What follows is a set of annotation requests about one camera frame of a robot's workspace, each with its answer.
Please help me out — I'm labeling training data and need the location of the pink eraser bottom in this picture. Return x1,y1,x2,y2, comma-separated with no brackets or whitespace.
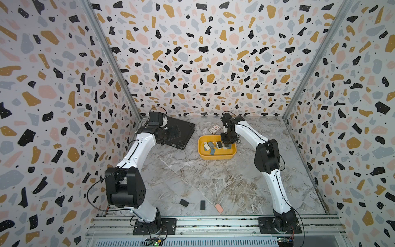
215,203,224,214

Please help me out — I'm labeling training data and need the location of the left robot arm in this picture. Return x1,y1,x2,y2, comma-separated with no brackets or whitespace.
105,112,179,233

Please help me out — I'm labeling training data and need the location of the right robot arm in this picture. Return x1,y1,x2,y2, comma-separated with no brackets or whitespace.
220,112,299,233

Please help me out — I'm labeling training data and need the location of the playing card box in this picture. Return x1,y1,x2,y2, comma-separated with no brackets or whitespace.
208,124,222,135

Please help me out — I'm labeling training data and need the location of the yellow storage box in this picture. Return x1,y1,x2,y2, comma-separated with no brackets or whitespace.
198,135,237,160

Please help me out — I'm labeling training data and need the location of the black flat case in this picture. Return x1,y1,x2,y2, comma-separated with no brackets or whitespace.
163,116,195,149

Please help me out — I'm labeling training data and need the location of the left aluminium corner post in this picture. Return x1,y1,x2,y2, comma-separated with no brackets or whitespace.
80,0,142,122

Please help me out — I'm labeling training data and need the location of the aluminium corner post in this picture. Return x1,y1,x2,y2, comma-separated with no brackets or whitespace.
282,0,353,120
80,0,142,122

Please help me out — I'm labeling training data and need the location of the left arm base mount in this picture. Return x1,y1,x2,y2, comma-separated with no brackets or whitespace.
133,218,177,236

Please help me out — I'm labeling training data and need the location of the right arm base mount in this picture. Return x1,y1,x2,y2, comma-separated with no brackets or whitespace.
258,217,302,234

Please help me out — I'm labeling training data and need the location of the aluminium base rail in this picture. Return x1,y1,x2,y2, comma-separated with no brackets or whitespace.
83,215,352,247

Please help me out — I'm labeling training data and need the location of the right aluminium corner post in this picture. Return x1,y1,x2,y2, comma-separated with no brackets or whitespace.
282,0,353,120

